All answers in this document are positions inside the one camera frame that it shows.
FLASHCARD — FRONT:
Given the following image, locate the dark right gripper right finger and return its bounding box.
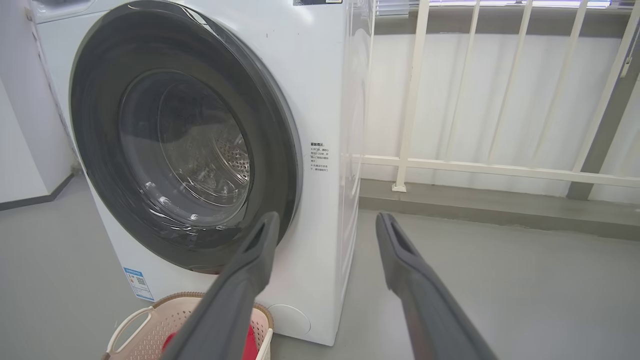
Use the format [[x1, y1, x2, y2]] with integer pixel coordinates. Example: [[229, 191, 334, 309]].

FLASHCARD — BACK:
[[375, 212, 498, 360]]

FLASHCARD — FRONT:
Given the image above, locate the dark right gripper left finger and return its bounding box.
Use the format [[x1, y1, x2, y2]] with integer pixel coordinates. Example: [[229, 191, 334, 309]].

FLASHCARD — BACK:
[[160, 211, 281, 360]]

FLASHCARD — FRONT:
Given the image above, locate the red garment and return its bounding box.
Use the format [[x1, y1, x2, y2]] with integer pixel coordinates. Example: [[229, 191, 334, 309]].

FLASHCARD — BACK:
[[161, 324, 259, 360]]

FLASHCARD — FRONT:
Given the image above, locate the round black glass washer door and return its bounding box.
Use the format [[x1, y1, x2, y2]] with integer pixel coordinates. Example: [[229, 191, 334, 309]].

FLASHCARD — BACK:
[[69, 0, 303, 275]]

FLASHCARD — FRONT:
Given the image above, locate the cream perforated basket brown rim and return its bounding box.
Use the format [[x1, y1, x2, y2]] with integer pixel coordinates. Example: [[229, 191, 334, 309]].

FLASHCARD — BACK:
[[101, 292, 275, 360]]

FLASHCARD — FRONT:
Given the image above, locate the stainless steel washing machine drum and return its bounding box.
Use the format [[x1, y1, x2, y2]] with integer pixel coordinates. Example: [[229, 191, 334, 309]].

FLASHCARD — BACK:
[[150, 82, 251, 221]]

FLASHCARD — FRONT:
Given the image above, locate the white front-load washing machine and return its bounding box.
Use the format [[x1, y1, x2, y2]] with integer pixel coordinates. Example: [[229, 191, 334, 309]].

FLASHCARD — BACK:
[[27, 0, 376, 347]]

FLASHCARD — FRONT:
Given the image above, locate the round white filter cover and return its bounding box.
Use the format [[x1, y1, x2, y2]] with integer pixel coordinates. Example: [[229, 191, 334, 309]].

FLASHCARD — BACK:
[[267, 303, 312, 337]]

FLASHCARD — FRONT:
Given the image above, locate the blue energy label sticker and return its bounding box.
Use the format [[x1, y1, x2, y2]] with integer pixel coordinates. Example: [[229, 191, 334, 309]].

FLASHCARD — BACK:
[[123, 267, 156, 302]]

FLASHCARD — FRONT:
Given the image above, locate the white metal railing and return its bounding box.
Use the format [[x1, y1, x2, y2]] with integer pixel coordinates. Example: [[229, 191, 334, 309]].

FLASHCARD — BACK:
[[360, 0, 640, 193]]

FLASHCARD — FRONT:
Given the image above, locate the small printed text label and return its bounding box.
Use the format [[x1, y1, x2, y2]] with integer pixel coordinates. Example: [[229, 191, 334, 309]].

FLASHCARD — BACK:
[[309, 141, 331, 173]]

